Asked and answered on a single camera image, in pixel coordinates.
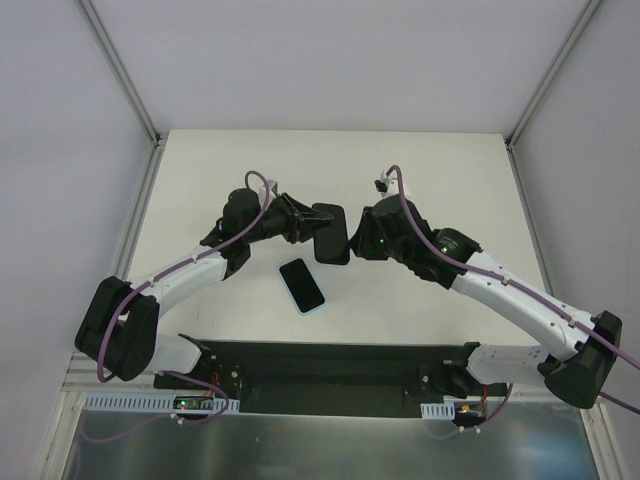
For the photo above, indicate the white cable duct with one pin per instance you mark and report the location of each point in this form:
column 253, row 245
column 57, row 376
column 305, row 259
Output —
column 158, row 403
column 444, row 411

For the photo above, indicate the black phone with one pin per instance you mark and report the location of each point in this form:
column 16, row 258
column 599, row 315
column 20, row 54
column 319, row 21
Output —
column 331, row 243

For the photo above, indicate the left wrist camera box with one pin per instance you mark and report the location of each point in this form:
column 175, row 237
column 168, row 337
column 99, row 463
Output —
column 268, row 191

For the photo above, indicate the left aluminium frame post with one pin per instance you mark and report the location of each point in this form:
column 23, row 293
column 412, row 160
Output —
column 109, row 50

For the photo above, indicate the right aluminium frame post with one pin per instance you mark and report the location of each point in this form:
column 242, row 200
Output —
column 562, row 55

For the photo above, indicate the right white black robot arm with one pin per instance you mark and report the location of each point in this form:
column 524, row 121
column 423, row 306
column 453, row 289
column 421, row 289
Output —
column 575, row 350

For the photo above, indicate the right white cable duct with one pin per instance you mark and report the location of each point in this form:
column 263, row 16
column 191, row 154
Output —
column 444, row 411

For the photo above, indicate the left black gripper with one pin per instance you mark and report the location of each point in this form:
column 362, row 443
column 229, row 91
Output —
column 293, row 218

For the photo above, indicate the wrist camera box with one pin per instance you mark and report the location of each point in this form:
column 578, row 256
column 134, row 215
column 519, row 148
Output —
column 268, row 191
column 387, row 185

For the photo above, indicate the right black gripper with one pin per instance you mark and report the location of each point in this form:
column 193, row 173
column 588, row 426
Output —
column 363, row 234

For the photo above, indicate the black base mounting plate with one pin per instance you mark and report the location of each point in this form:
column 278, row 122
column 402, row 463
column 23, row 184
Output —
column 385, row 381

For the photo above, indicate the shiny metal front panel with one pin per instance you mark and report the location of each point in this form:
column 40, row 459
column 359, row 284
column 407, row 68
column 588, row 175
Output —
column 527, row 440

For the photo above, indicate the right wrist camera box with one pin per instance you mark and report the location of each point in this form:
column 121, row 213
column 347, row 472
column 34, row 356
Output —
column 387, row 185

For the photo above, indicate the left white cable duct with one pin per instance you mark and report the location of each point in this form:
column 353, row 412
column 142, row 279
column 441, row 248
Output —
column 158, row 403

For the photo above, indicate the aluminium frame post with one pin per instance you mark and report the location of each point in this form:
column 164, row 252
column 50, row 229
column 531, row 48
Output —
column 109, row 50
column 562, row 55

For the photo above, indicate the blue-cased smartphone on table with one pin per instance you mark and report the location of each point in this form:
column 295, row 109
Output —
column 301, row 285

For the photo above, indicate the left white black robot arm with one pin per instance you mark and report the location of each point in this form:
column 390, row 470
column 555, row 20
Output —
column 120, row 329

